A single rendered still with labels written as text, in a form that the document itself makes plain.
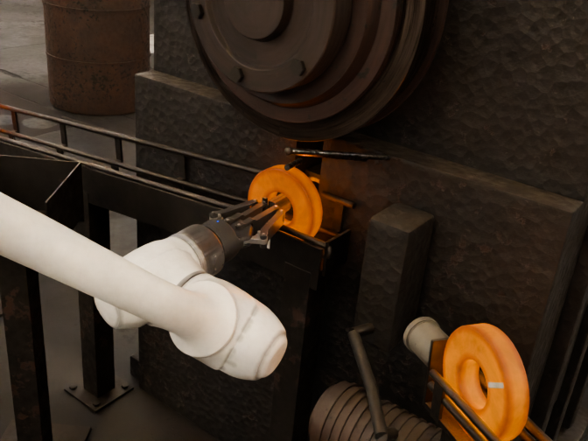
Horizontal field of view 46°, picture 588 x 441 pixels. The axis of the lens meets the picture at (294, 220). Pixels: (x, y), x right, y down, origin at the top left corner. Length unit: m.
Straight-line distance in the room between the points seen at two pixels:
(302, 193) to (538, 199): 0.40
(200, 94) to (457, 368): 0.78
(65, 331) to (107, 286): 1.41
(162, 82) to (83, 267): 0.78
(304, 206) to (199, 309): 0.41
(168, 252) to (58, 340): 1.19
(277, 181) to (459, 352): 0.48
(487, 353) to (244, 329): 0.31
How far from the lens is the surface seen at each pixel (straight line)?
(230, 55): 1.13
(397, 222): 1.13
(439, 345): 1.01
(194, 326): 0.88
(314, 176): 1.35
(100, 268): 0.82
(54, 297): 2.40
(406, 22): 1.04
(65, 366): 2.10
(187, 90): 1.48
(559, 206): 1.12
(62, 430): 1.89
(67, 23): 4.02
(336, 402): 1.17
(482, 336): 0.92
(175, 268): 1.01
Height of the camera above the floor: 1.27
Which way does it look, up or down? 26 degrees down
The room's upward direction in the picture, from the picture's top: 5 degrees clockwise
